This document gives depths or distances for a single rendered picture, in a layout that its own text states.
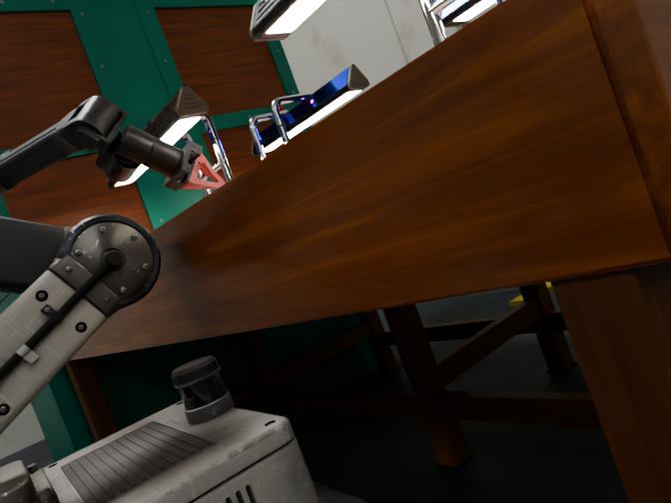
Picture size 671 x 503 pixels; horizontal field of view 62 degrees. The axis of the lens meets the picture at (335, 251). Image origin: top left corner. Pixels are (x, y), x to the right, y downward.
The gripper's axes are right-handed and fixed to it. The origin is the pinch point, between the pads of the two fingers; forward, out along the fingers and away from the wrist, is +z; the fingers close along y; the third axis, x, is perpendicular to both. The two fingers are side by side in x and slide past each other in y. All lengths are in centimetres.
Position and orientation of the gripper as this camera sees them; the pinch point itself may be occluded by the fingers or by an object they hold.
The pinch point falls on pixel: (220, 184)
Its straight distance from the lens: 112.2
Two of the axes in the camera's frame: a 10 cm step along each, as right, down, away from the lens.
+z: 7.9, 3.6, 4.9
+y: -5.8, 1.9, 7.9
